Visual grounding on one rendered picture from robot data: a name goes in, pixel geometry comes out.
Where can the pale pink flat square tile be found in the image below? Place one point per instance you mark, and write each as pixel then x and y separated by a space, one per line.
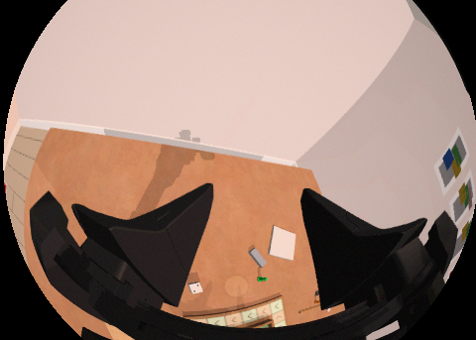
pixel 282 243

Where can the grey flat bar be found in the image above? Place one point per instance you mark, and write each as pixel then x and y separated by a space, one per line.
pixel 257 257

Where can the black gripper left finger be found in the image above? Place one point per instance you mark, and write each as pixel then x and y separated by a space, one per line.
pixel 159 246

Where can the white die with black pips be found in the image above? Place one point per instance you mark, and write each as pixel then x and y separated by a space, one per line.
pixel 194 287

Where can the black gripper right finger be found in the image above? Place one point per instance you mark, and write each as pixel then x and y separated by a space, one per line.
pixel 346 250

